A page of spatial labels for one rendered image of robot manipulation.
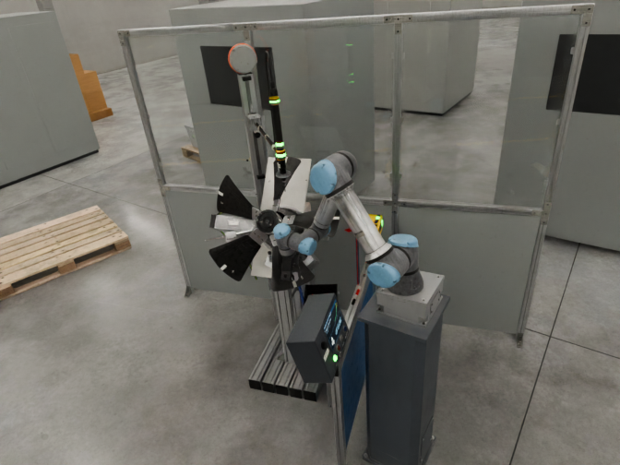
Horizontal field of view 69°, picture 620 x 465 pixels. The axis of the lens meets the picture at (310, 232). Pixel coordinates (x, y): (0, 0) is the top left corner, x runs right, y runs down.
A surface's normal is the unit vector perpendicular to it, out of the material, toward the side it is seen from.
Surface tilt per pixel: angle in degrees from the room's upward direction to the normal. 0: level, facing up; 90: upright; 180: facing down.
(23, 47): 90
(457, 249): 90
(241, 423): 0
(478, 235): 90
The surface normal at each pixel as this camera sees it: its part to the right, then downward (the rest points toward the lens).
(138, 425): -0.08, -0.86
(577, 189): -0.56, 0.46
